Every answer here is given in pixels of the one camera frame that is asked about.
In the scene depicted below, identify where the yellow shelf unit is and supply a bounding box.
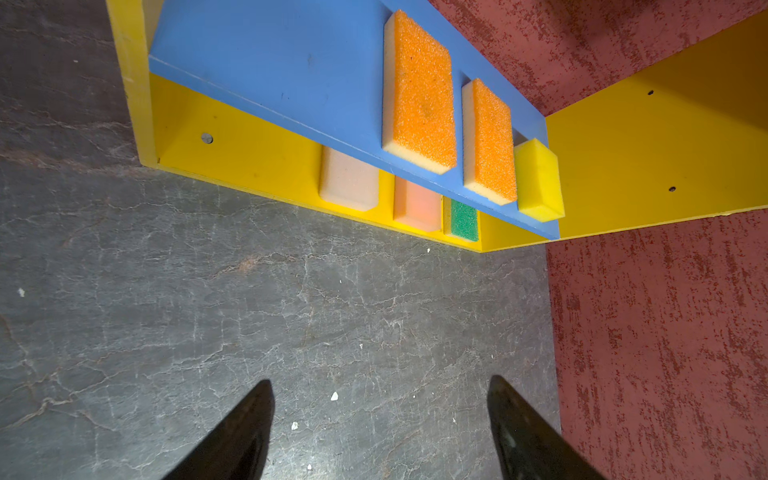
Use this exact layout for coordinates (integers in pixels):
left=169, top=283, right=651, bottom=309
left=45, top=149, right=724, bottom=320
left=107, top=1, right=767, bottom=253

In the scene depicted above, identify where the orange sponge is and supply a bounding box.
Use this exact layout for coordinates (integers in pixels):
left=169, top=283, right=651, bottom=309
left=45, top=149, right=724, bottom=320
left=461, top=79, right=518, bottom=206
left=382, top=10, right=458, bottom=175

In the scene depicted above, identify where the salmon pink sponge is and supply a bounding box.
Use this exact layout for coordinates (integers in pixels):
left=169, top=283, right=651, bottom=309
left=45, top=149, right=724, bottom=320
left=393, top=177, right=442, bottom=233

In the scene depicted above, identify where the green sponge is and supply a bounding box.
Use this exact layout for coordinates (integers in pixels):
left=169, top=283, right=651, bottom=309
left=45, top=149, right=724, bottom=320
left=443, top=197, right=479, bottom=242

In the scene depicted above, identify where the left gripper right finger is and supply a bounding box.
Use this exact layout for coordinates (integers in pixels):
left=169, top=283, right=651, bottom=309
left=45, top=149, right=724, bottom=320
left=487, top=375, right=603, bottom=479

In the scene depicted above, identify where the small yellow square sponge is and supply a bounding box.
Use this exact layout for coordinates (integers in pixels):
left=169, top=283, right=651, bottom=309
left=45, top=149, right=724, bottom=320
left=514, top=139, right=565, bottom=223

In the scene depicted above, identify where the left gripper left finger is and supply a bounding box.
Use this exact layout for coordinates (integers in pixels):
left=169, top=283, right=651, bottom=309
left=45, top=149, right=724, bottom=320
left=165, top=379, right=275, bottom=479

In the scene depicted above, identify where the cream white sponge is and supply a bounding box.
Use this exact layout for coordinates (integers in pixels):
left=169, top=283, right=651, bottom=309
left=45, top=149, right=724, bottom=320
left=319, top=146, right=379, bottom=212

